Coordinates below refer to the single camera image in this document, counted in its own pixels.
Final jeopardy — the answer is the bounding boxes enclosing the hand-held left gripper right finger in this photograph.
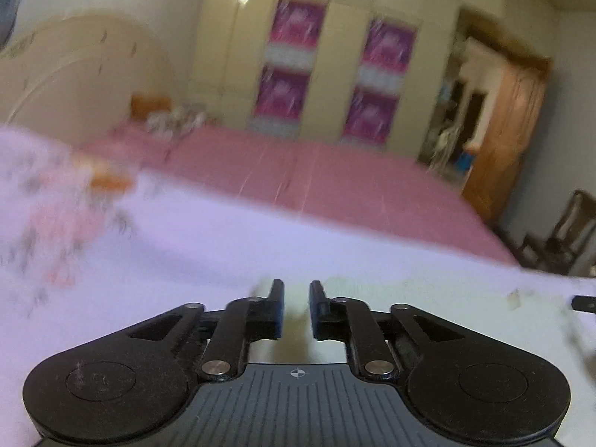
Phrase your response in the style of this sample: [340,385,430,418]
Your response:
[310,280,467,383]

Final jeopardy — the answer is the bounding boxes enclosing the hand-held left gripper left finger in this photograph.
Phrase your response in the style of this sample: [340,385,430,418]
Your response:
[125,279,286,383]

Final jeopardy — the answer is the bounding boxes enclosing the pale cream knit sweater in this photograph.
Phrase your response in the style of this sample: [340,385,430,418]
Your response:
[251,276,527,365]

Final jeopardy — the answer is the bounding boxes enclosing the dark wooden chair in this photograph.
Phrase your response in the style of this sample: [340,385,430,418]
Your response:
[518,188,596,276]

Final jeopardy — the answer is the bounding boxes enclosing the purple floral blanket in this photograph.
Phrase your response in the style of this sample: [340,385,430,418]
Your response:
[0,123,596,447]

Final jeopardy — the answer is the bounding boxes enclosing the brown wooden door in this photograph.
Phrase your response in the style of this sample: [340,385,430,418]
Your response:
[461,58,548,222]

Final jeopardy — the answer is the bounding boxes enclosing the brown white patterned cloth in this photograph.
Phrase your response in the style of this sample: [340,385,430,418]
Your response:
[144,105,208,139]

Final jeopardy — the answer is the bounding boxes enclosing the orange pillow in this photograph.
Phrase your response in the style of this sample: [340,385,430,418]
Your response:
[130,94,171,120]

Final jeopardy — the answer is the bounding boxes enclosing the beige corner shelf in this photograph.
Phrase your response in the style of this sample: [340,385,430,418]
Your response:
[418,32,466,168]

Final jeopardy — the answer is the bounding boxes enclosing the beige wardrobe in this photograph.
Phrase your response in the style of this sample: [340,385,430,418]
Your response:
[188,0,462,168]

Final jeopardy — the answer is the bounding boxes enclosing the magenta wall poster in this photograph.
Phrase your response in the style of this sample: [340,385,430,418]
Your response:
[254,67,311,127]
[342,88,399,146]
[361,19,418,90]
[267,0,327,67]

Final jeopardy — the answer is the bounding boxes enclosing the wooden door frame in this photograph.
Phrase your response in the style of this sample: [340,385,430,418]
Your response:
[454,7,553,73]

